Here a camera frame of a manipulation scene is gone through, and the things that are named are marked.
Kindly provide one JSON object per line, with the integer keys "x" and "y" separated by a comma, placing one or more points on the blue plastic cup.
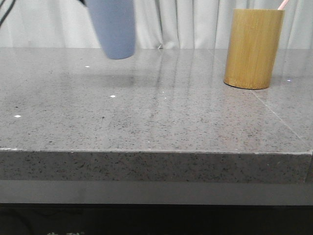
{"x": 114, "y": 24}

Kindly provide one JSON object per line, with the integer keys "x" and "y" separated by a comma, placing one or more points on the pink chopstick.
{"x": 283, "y": 4}

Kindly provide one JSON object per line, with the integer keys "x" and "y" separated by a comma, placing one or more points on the white curtain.
{"x": 184, "y": 24}

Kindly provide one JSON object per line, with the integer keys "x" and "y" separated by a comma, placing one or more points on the bamboo cylinder holder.
{"x": 252, "y": 49}

